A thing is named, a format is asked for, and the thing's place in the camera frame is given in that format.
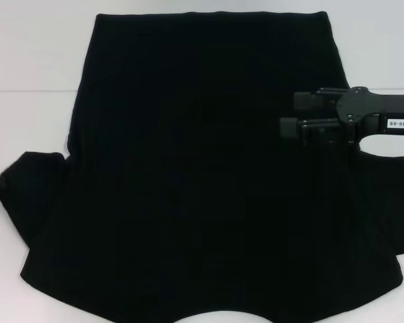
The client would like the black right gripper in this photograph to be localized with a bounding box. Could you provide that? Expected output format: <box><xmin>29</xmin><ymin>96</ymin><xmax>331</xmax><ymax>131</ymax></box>
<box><xmin>279</xmin><ymin>86</ymin><xmax>404</xmax><ymax>147</ymax></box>

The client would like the black shirt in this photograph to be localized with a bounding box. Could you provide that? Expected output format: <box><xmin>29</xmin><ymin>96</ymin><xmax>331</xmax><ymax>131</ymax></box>
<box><xmin>0</xmin><ymin>11</ymin><xmax>404</xmax><ymax>323</ymax></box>

